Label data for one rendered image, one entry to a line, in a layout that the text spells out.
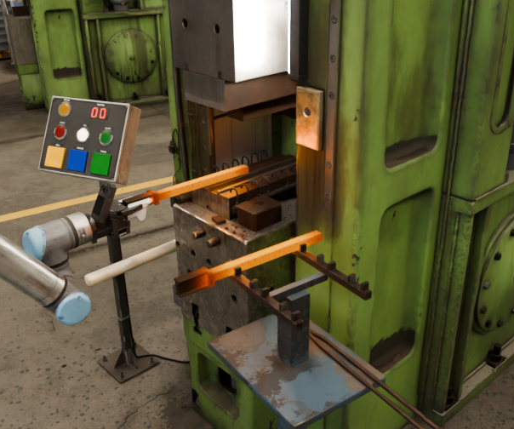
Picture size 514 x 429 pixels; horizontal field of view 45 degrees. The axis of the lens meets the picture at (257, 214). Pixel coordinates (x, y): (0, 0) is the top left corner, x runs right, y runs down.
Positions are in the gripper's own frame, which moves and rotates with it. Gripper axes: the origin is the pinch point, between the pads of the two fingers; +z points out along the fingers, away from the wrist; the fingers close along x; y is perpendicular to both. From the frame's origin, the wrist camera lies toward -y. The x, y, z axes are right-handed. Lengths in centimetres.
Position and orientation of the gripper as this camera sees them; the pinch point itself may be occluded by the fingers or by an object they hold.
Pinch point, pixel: (146, 197)
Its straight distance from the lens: 185.7
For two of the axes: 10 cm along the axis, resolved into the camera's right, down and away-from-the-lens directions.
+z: 7.4, -3.2, 5.9
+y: 0.3, 8.9, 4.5
